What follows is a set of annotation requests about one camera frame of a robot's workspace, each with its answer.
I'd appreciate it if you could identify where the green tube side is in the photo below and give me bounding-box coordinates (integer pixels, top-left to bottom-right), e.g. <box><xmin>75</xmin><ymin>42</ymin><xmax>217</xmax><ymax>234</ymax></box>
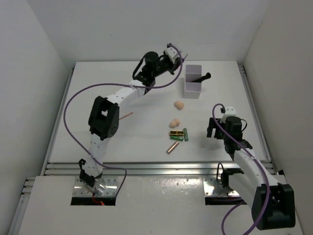
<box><xmin>183</xmin><ymin>128</ymin><xmax>189</xmax><ymax>141</ymax></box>

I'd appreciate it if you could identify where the white divided organizer box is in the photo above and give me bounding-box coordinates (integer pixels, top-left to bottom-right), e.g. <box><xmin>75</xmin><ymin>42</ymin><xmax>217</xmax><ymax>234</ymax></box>
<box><xmin>183</xmin><ymin>65</ymin><xmax>202</xmax><ymax>99</ymax></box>

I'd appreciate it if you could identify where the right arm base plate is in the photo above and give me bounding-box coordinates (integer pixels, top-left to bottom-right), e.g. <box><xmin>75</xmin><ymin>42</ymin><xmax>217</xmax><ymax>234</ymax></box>
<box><xmin>202</xmin><ymin>177</ymin><xmax>240</xmax><ymax>198</ymax></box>

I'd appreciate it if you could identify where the lower beige makeup sponge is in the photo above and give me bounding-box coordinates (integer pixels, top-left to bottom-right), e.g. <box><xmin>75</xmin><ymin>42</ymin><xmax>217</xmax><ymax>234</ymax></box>
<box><xmin>169</xmin><ymin>118</ymin><xmax>180</xmax><ymax>128</ymax></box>

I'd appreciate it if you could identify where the black gold lipstick case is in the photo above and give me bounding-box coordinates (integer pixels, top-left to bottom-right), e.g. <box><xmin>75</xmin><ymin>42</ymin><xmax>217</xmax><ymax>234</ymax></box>
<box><xmin>169</xmin><ymin>130</ymin><xmax>184</xmax><ymax>137</ymax></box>

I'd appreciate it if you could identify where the beige makeup sponge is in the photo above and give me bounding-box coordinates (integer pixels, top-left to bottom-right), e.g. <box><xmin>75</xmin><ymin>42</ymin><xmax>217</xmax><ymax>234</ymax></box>
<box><xmin>174</xmin><ymin>101</ymin><xmax>184</xmax><ymax>110</ymax></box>
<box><xmin>169</xmin><ymin>118</ymin><xmax>180</xmax><ymax>128</ymax></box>

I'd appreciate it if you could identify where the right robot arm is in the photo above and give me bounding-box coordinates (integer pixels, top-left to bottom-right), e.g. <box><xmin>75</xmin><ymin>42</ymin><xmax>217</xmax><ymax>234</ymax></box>
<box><xmin>207</xmin><ymin>116</ymin><xmax>296</xmax><ymax>231</ymax></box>

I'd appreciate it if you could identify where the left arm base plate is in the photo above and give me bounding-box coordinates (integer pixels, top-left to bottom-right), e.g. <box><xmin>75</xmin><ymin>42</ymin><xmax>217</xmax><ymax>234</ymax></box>
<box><xmin>72</xmin><ymin>177</ymin><xmax>117</xmax><ymax>197</ymax></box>

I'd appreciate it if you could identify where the rose gold lipstick tube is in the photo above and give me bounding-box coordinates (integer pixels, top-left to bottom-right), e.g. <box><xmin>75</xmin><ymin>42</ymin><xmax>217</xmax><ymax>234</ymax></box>
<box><xmin>166</xmin><ymin>141</ymin><xmax>179</xmax><ymax>154</ymax></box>

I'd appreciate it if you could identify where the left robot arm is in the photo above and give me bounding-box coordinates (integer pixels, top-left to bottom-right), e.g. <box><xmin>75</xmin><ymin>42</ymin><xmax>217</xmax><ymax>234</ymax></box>
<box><xmin>79</xmin><ymin>47</ymin><xmax>184</xmax><ymax>188</ymax></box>

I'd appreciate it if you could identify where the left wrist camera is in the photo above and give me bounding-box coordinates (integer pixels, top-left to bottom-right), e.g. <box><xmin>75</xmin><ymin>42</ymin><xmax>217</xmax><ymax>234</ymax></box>
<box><xmin>164</xmin><ymin>47</ymin><xmax>179</xmax><ymax>64</ymax></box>

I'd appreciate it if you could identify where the green tube lying flat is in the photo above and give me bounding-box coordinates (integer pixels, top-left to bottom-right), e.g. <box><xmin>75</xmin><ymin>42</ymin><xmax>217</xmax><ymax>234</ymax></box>
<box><xmin>170</xmin><ymin>135</ymin><xmax>184</xmax><ymax>141</ymax></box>

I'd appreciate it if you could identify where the upper beige makeup sponge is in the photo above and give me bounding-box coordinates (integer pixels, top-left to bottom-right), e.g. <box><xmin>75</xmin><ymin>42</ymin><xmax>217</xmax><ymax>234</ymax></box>
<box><xmin>174</xmin><ymin>101</ymin><xmax>184</xmax><ymax>110</ymax></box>

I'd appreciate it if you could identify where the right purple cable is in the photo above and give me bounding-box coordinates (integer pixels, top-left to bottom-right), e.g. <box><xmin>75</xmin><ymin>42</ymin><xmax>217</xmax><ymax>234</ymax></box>
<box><xmin>211</xmin><ymin>103</ymin><xmax>271</xmax><ymax>235</ymax></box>

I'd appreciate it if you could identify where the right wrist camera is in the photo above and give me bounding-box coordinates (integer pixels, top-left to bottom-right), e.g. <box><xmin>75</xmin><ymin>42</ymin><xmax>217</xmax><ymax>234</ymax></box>
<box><xmin>224</xmin><ymin>106</ymin><xmax>237</xmax><ymax>116</ymax></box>

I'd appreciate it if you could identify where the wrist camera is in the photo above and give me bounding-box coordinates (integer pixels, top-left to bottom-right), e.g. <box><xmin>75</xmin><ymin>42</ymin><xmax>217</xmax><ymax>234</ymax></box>
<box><xmin>224</xmin><ymin>106</ymin><xmax>237</xmax><ymax>116</ymax></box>
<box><xmin>164</xmin><ymin>47</ymin><xmax>179</xmax><ymax>64</ymax></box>

